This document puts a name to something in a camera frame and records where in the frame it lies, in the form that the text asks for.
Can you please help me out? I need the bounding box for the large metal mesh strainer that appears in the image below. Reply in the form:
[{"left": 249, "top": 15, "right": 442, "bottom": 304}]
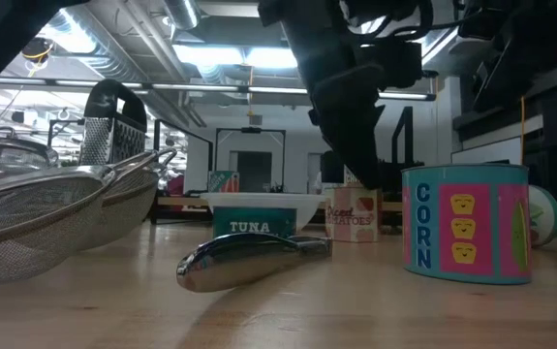
[{"left": 0, "top": 126, "right": 60, "bottom": 188}]

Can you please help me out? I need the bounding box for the translucent plastic bowl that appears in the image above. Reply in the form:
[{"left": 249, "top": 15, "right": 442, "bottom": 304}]
[{"left": 199, "top": 192, "right": 328, "bottom": 234}]

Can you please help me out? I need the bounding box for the black background rig frame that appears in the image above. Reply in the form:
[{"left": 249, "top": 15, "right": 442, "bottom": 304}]
[{"left": 213, "top": 126, "right": 288, "bottom": 194}]

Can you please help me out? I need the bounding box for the white carrots can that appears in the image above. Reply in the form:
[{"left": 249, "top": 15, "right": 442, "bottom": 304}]
[{"left": 207, "top": 170, "right": 241, "bottom": 194}]

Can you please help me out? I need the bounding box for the long ceiling light bar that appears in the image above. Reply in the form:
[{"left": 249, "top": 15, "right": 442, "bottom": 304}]
[{"left": 135, "top": 81, "right": 438, "bottom": 102}]

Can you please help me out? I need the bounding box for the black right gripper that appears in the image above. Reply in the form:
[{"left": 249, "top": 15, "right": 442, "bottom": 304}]
[{"left": 258, "top": 0, "right": 434, "bottom": 191}]

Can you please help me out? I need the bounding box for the pink background object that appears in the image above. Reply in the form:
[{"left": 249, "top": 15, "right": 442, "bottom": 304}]
[{"left": 168, "top": 174, "right": 186, "bottom": 198}]

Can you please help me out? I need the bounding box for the medium metal mesh strainer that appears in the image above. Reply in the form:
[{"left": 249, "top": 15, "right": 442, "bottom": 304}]
[{"left": 77, "top": 147, "right": 178, "bottom": 253}]

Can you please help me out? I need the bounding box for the teal and pink corn can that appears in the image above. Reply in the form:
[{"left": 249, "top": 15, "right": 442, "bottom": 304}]
[{"left": 401, "top": 164, "right": 533, "bottom": 287}]

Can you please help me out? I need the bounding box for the dark green tuna can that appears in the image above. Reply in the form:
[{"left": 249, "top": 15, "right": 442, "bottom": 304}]
[{"left": 211, "top": 206, "right": 298, "bottom": 238}]

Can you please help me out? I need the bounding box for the black round hanging device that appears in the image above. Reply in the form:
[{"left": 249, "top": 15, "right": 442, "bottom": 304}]
[{"left": 19, "top": 36, "right": 55, "bottom": 65}]

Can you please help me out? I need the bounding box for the metal box grater black handle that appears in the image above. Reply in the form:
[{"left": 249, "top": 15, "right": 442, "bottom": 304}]
[{"left": 79, "top": 79, "right": 147, "bottom": 167}]

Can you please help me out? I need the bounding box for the shiny metal peeler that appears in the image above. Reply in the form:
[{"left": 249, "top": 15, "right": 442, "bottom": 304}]
[{"left": 175, "top": 232, "right": 333, "bottom": 294}]

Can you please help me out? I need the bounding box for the light teal peas can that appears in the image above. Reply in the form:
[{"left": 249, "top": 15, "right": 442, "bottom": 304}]
[{"left": 528, "top": 182, "right": 557, "bottom": 248}]

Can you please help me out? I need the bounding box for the small metal mesh strainer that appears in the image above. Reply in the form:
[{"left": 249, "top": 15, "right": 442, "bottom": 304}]
[{"left": 0, "top": 164, "right": 117, "bottom": 287}]

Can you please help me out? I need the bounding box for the pink diced tomatoes can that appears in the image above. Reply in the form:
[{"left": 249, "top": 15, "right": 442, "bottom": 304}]
[{"left": 324, "top": 186, "right": 385, "bottom": 244}]

